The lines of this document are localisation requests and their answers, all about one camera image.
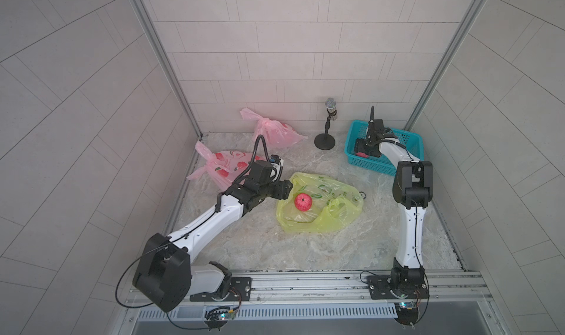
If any yellow-green plastic bag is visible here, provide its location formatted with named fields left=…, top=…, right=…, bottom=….
left=276, top=173, right=364, bottom=234

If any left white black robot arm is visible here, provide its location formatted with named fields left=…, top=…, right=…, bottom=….
left=132, top=155, right=293, bottom=312

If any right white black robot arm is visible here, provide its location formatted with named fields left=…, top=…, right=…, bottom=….
left=355, top=108, right=433, bottom=298

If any pink strawberry print plastic bag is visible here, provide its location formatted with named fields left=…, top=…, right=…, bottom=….
left=187, top=142, right=252, bottom=191

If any plain pink plastic bag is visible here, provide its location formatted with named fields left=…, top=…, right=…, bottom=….
left=240, top=108, right=307, bottom=148

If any teal plastic basket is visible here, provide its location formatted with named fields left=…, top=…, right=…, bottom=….
left=344, top=120, right=425, bottom=176

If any microphone on black stand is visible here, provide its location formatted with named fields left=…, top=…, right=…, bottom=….
left=314, top=98, right=337, bottom=151

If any left circuit board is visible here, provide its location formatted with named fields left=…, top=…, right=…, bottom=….
left=204, top=306, right=239, bottom=331

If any circuit board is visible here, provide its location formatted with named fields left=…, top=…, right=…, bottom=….
left=204, top=306, right=239, bottom=331
left=394, top=302, right=419, bottom=327

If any right circuit board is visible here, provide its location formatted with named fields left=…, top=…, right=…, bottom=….
left=394, top=302, right=419, bottom=327

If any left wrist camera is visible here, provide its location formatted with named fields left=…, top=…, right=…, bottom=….
left=269, top=155, right=284, bottom=168

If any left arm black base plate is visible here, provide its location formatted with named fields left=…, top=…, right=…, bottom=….
left=189, top=277, right=252, bottom=302

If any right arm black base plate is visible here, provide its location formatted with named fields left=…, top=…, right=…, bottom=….
left=366, top=275, right=430, bottom=302

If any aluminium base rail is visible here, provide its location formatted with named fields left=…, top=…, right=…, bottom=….
left=123, top=270, right=493, bottom=309

